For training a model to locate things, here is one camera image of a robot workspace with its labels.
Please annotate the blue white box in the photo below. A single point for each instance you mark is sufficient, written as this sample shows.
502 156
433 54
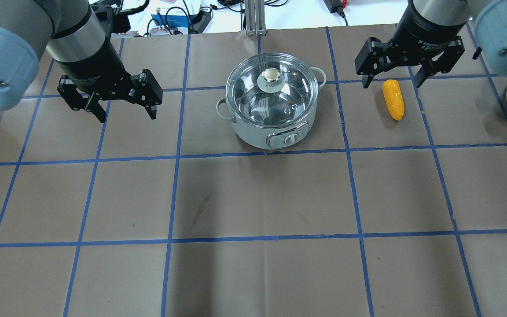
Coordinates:
179 19

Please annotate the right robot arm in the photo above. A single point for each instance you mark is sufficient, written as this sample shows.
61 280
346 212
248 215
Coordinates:
490 26

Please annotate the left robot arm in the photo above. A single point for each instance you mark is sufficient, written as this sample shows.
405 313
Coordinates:
76 34

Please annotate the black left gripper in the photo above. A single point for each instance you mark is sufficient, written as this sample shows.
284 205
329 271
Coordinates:
93 64

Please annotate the yellow corn cob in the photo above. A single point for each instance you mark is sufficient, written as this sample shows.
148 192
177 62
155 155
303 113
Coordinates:
393 97

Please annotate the aluminium frame post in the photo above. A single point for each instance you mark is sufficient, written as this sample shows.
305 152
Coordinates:
255 17

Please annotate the glass pot lid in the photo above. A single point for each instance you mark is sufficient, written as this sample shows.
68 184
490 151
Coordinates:
273 90

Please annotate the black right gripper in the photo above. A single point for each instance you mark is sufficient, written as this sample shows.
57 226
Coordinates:
429 27

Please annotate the pale green electric pot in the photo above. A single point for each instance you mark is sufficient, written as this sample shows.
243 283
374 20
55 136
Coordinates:
268 138

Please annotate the black power adapter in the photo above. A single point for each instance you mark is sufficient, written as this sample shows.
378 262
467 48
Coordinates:
336 6

